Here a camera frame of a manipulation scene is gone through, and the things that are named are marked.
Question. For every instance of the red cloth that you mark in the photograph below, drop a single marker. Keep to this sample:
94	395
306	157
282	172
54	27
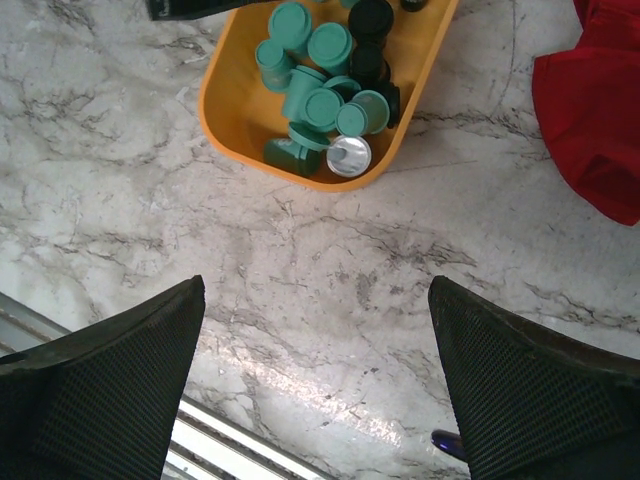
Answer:
586	102

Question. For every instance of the black coffee capsule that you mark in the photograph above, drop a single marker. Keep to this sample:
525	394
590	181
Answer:
413	6
391	92
370	21
368	66

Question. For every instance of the green coffee capsule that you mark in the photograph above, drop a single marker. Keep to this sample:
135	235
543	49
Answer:
349	157
330	46
275	66
299	153
290	26
367	113
320	106
303	80

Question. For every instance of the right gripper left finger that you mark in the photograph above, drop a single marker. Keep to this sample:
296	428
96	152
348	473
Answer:
100	403

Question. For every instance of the purple spatula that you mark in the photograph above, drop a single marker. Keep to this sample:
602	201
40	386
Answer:
449	443

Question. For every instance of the orange storage basket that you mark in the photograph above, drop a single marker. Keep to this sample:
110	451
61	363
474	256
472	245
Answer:
239	115

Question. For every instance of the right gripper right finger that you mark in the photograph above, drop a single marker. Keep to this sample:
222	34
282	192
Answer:
529	402

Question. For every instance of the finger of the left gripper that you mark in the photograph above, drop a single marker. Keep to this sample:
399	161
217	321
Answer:
191	9

